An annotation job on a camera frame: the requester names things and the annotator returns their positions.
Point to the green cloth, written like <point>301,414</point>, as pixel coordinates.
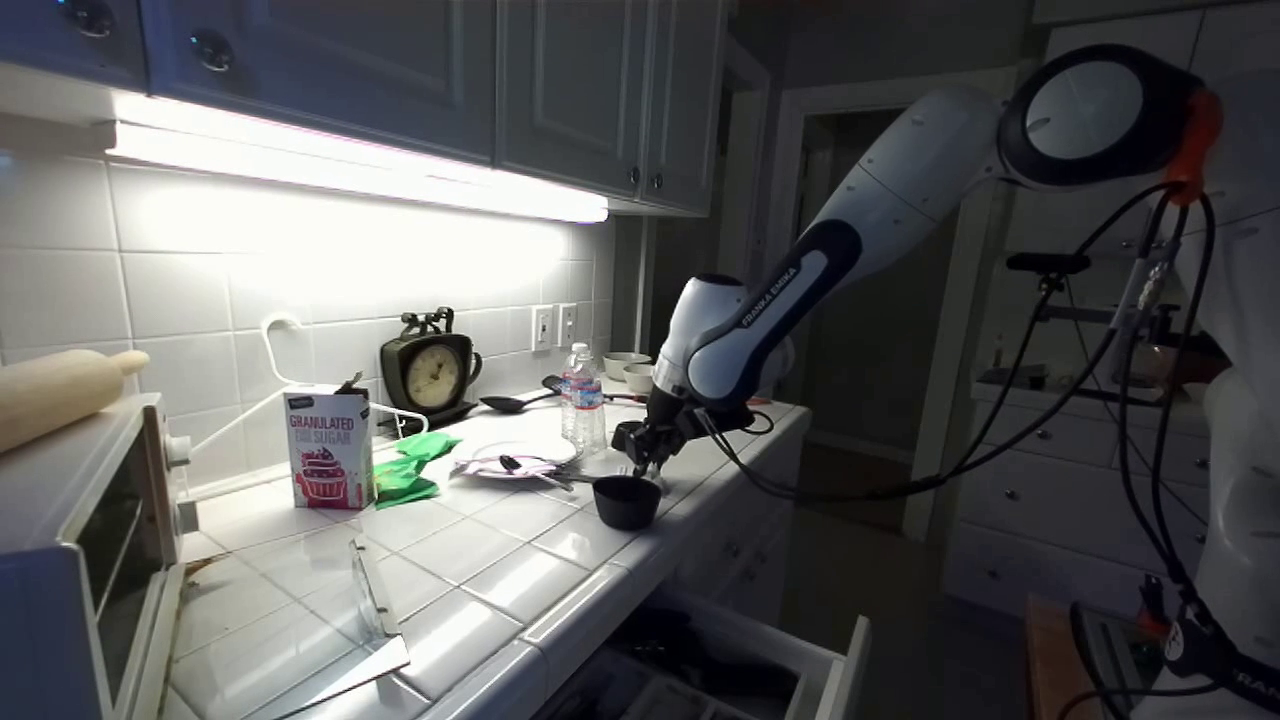
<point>405,480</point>

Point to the toaster oven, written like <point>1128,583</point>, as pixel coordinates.
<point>90,560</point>

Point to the wooden rolling pin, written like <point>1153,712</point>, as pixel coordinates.
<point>60,392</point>

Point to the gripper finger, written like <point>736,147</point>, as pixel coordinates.
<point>659,465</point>
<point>641,462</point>

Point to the black serving spoon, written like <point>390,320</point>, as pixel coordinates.
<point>552,382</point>

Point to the wall switch plate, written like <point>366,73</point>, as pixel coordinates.
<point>567,325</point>

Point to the white drawer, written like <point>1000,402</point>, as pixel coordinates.
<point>800,660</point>

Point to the heap of dark utensils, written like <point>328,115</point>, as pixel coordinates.
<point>700,660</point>

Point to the wall socket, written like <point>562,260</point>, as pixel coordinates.
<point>542,327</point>

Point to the upper cabinet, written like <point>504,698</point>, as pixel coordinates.
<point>400,70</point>

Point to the small black pot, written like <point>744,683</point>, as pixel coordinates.
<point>626,503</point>

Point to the toaster oven door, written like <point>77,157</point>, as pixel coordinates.
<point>370,600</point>

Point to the camera on mount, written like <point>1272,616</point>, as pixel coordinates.
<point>1047,263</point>

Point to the white dresser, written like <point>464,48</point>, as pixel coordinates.
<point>1050,500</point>

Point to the white wrapper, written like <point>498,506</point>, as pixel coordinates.
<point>480,464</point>

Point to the sugar box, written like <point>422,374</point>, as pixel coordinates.
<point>328,450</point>

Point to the under-cabinet light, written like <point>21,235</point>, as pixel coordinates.
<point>350,170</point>

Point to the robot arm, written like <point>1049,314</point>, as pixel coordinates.
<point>900,200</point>

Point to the black ladle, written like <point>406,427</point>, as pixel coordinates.
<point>510,402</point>

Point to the black kitchen scale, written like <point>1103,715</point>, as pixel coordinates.
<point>432,375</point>

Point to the cabinet door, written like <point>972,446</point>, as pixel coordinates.
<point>50,35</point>
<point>685,100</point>
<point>350,70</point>
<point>575,90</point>

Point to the white plate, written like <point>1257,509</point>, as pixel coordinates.
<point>530,450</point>

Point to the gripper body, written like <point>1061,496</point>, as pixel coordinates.
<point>668,418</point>

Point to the clear water bottle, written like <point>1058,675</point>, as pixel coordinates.
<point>583,405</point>

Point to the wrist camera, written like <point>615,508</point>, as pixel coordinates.
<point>628,435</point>

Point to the metal spoon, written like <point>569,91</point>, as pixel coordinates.
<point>530,470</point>

